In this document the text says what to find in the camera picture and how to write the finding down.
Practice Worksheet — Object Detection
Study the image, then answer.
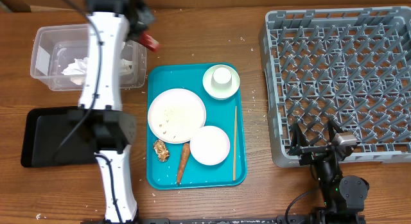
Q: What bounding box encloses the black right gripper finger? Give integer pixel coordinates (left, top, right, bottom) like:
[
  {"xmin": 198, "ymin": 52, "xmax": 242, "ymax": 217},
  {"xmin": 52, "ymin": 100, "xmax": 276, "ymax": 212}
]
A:
[
  {"xmin": 290, "ymin": 122, "xmax": 309, "ymax": 148},
  {"xmin": 327, "ymin": 119, "xmax": 344, "ymax": 146}
]

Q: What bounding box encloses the orange carrot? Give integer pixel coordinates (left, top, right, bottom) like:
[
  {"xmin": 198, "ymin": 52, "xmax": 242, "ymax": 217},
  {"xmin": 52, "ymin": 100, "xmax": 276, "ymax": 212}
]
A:
[{"xmin": 177, "ymin": 142, "xmax": 191, "ymax": 185}]

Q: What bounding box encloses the large white plate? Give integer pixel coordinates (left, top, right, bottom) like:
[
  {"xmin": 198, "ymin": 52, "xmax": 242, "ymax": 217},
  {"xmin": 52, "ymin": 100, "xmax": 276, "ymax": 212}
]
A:
[{"xmin": 148, "ymin": 89, "xmax": 207, "ymax": 144}]

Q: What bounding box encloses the pile of rice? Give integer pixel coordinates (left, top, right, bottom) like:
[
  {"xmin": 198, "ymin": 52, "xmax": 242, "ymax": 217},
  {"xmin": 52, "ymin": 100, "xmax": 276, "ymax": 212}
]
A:
[{"xmin": 159, "ymin": 107, "xmax": 188, "ymax": 134}]

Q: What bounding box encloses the brown walnut food scrap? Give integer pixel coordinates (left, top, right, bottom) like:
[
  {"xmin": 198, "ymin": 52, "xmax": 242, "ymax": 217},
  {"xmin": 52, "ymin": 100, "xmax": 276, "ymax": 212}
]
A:
[{"xmin": 153, "ymin": 139, "xmax": 170, "ymax": 162}]

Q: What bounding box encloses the red snack wrapper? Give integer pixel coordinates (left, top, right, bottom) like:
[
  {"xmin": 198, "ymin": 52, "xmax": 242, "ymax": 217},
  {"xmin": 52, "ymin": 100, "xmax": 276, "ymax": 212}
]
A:
[{"xmin": 139, "ymin": 32, "xmax": 159, "ymax": 52}]

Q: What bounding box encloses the white napkin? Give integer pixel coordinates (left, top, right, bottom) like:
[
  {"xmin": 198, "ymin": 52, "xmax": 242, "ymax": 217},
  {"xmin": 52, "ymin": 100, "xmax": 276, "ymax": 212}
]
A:
[{"xmin": 62, "ymin": 57, "xmax": 133, "ymax": 85}]

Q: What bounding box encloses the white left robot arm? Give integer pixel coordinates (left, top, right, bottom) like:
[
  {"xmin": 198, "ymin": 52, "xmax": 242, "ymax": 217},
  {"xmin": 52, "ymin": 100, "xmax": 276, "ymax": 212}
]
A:
[{"xmin": 68, "ymin": 0, "xmax": 158, "ymax": 223}]

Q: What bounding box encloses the grey dishwasher rack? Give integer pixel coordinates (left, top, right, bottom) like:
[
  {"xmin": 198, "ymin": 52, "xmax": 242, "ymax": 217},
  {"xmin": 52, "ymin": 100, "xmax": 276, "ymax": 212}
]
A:
[{"xmin": 259, "ymin": 6, "xmax": 410, "ymax": 168}]

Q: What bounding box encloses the wooden chopstick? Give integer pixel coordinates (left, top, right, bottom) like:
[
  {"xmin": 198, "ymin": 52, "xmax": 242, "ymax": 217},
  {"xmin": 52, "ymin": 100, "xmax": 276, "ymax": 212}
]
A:
[{"xmin": 232, "ymin": 106, "xmax": 238, "ymax": 181}]

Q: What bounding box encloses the small white plate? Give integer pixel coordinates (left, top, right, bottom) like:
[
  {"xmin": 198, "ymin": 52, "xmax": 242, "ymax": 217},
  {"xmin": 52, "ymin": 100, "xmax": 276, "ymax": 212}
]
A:
[{"xmin": 189, "ymin": 126, "xmax": 231, "ymax": 166}]

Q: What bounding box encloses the pale green saucer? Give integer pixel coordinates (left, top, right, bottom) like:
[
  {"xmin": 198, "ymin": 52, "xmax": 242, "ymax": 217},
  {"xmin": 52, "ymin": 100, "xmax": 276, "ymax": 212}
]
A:
[{"xmin": 202, "ymin": 64, "xmax": 240, "ymax": 100}]

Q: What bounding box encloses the white upturned cup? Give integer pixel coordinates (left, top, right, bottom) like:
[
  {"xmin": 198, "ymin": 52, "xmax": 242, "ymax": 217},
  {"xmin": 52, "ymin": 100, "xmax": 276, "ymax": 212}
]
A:
[{"xmin": 212, "ymin": 67, "xmax": 232, "ymax": 87}]

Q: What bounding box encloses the teal serving tray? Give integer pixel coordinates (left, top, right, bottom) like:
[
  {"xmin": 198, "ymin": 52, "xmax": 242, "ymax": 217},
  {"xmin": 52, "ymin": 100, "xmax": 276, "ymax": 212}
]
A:
[{"xmin": 146, "ymin": 63, "xmax": 247, "ymax": 190}]

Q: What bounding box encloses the black tray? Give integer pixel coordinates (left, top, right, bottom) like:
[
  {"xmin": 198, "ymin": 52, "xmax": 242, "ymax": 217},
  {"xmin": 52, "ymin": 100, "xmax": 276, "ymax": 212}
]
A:
[{"xmin": 21, "ymin": 106, "xmax": 96, "ymax": 168}]

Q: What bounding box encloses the clear plastic bin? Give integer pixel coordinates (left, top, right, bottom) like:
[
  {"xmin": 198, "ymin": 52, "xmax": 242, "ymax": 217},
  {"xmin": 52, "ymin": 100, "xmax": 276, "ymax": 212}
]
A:
[{"xmin": 30, "ymin": 24, "xmax": 146, "ymax": 91}]

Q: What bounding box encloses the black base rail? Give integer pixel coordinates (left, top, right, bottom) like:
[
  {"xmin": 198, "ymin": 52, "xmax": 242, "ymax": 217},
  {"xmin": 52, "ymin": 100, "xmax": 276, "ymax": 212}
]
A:
[{"xmin": 137, "ymin": 215, "xmax": 366, "ymax": 224}]

